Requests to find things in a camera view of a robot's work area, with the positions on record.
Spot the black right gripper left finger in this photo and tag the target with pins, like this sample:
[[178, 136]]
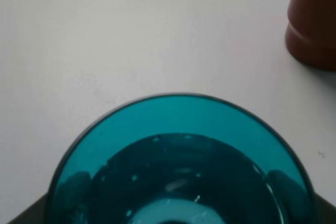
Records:
[[34, 214]]

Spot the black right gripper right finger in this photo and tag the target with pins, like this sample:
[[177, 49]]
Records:
[[326, 211]]

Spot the red plastic cup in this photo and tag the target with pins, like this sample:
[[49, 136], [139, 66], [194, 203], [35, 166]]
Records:
[[310, 34]]

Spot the teal translucent plastic cup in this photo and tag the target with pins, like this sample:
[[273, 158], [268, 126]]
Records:
[[180, 158]]

